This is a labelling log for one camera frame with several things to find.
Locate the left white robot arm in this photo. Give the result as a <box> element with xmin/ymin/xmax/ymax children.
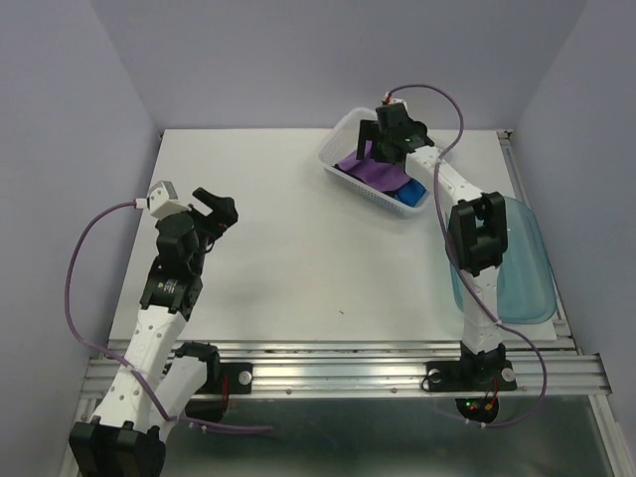
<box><xmin>69</xmin><ymin>181</ymin><xmax>239</xmax><ymax>476</ymax></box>

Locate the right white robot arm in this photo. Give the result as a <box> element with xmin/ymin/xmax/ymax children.
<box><xmin>356</xmin><ymin>102</ymin><xmax>509</xmax><ymax>393</ymax></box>

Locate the white plastic basket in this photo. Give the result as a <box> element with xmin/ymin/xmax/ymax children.
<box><xmin>316</xmin><ymin>107</ymin><xmax>440</xmax><ymax>219</ymax></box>

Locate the blue towel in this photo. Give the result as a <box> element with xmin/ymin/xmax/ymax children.
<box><xmin>393</xmin><ymin>179</ymin><xmax>426</xmax><ymax>208</ymax></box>

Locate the blue translucent plastic tray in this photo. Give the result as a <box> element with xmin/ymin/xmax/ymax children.
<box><xmin>448</xmin><ymin>194</ymin><xmax>557</xmax><ymax>327</ymax></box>

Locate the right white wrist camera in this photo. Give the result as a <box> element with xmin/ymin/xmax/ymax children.
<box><xmin>382</xmin><ymin>91</ymin><xmax>407</xmax><ymax>107</ymax></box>

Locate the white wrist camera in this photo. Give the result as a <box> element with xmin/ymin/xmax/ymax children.
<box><xmin>147</xmin><ymin>180</ymin><xmax>184</xmax><ymax>220</ymax></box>
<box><xmin>382</xmin><ymin>91</ymin><xmax>407</xmax><ymax>107</ymax></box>

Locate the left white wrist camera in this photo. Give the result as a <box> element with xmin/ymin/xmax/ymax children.
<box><xmin>147</xmin><ymin>180</ymin><xmax>184</xmax><ymax>220</ymax></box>

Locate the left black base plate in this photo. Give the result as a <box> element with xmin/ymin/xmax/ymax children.
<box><xmin>196</xmin><ymin>362</ymin><xmax>253</xmax><ymax>398</ymax></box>

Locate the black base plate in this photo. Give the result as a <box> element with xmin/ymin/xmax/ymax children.
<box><xmin>196</xmin><ymin>362</ymin><xmax>253</xmax><ymax>398</ymax></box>
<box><xmin>424</xmin><ymin>361</ymin><xmax>518</xmax><ymax>394</ymax></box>

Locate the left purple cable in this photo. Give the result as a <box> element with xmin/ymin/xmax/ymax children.
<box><xmin>64</xmin><ymin>198</ymin><xmax>274</xmax><ymax>435</ymax></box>

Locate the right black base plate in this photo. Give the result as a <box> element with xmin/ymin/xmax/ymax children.
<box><xmin>424</xmin><ymin>361</ymin><xmax>518</xmax><ymax>394</ymax></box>

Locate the aluminium rail frame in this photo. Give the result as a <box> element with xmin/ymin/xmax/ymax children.
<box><xmin>58</xmin><ymin>128</ymin><xmax>636</xmax><ymax>477</ymax></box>

